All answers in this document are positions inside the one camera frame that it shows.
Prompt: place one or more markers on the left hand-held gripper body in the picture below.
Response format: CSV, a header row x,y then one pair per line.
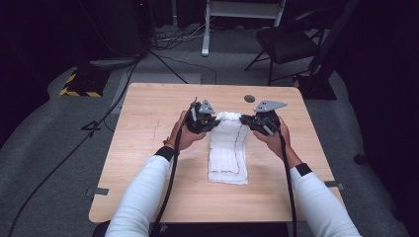
x,y
199,120

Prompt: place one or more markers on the black yellow striped stand base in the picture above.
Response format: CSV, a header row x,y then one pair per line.
x,y
316,87
84,82

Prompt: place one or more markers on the person's left hand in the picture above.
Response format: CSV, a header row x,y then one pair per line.
x,y
186,136

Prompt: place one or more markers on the black slanted stand pole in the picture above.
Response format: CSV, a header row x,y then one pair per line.
x,y
332,36

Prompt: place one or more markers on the grey table grommet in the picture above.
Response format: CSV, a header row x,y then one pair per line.
x,y
249,98

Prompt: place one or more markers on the grey tape strip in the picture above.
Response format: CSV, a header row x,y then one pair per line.
x,y
334,185
99,191

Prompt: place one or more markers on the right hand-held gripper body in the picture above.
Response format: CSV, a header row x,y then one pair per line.
x,y
267,121

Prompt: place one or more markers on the person's right hand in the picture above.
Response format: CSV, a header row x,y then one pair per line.
x,y
276,141

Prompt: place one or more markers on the black folding chair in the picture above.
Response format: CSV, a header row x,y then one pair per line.
x,y
286,46

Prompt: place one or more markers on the white towel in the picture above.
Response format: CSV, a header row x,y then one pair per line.
x,y
228,151

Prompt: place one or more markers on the white metal stand frame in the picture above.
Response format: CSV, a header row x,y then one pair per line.
x,y
207,29

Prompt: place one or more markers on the small black floor object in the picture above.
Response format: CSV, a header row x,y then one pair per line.
x,y
359,159

